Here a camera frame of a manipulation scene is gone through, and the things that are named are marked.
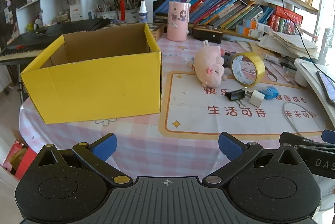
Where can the wooden chess box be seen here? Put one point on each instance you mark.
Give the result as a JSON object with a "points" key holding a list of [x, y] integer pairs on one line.
{"points": [[157, 31]]}

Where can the red bag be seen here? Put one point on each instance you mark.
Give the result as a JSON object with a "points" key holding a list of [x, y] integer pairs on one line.
{"points": [[23, 161]]}

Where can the red tassel ornament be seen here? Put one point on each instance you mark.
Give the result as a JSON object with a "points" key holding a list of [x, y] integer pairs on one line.
{"points": [[122, 7]]}

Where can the pink cartoon humidifier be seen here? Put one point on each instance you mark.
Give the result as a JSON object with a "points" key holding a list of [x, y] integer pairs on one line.
{"points": [[178, 22]]}

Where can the orange and blue carton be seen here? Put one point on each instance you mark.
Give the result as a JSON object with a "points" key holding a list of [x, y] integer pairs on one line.
{"points": [[257, 25], [247, 31]]}

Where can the black electronic keyboard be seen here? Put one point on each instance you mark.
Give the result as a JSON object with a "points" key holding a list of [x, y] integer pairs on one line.
{"points": [[39, 35]]}

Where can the white charger plug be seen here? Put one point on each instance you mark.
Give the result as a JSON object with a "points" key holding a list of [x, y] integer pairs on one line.
{"points": [[257, 98]]}

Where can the white pen holder with pens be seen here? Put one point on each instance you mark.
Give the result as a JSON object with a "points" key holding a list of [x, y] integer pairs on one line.
{"points": [[110, 14]]}

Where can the smartphone with dark screen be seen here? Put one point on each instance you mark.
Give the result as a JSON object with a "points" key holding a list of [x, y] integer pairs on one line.
{"points": [[327, 85]]}

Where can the blue plastic wrapper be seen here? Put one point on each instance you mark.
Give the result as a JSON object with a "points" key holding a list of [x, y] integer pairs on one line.
{"points": [[269, 92]]}

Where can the row of leaning books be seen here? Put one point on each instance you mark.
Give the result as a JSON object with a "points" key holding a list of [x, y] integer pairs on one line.
{"points": [[217, 9]]}

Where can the pink plush pig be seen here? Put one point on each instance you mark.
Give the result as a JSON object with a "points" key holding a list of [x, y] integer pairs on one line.
{"points": [[209, 64]]}

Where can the white device stand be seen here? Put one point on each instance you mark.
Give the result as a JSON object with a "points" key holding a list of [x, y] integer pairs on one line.
{"points": [[306, 68]]}

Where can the grey blue toy car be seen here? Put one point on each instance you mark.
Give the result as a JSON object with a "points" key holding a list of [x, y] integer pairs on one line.
{"points": [[228, 59]]}

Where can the yellow tape roll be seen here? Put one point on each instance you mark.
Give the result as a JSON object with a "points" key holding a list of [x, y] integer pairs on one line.
{"points": [[258, 62]]}

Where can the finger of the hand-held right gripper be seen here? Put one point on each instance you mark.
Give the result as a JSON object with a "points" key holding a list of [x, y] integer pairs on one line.
{"points": [[295, 139], [329, 136]]}

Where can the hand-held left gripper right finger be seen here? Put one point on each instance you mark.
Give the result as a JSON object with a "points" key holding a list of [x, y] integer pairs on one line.
{"points": [[229, 146]]}

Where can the red boxed book set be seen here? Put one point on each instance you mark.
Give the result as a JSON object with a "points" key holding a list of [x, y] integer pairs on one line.
{"points": [[288, 16]]}

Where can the white spray bottle blue label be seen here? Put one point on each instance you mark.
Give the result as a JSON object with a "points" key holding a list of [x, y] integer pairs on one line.
{"points": [[143, 14]]}

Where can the black binder clip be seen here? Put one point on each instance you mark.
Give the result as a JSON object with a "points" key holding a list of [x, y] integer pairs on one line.
{"points": [[234, 94]]}

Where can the pile of white papers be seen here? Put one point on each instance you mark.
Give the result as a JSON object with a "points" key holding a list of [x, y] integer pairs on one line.
{"points": [[288, 42]]}

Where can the pink checked desktop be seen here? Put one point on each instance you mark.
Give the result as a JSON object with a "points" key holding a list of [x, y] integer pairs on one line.
{"points": [[157, 145]]}

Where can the white box with red label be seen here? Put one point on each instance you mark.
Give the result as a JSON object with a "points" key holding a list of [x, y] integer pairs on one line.
{"points": [[75, 13]]}

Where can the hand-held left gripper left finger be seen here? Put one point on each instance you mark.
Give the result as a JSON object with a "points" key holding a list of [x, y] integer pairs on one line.
{"points": [[104, 147]]}

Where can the yellow cardboard box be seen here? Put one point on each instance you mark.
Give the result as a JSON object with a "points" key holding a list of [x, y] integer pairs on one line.
{"points": [[91, 88]]}

